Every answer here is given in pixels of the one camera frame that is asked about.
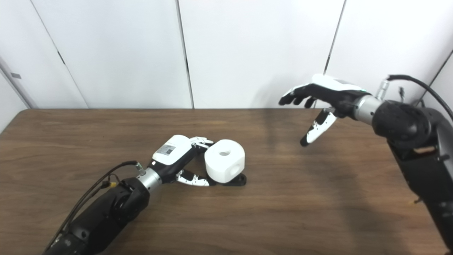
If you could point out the round white piece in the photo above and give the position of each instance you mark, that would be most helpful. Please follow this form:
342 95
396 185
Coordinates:
223 163

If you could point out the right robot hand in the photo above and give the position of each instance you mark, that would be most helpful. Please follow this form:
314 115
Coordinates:
336 92

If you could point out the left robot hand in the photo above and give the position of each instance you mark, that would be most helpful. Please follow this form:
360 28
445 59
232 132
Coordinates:
170 154

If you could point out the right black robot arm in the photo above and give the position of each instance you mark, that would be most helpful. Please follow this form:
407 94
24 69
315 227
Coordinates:
410 141

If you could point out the small grey wall tag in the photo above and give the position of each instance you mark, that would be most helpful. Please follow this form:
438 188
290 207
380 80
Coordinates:
16 75

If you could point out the black holder with flange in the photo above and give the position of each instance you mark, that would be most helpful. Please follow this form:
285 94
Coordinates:
237 181

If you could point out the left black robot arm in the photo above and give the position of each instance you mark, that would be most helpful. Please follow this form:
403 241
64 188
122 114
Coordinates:
106 212

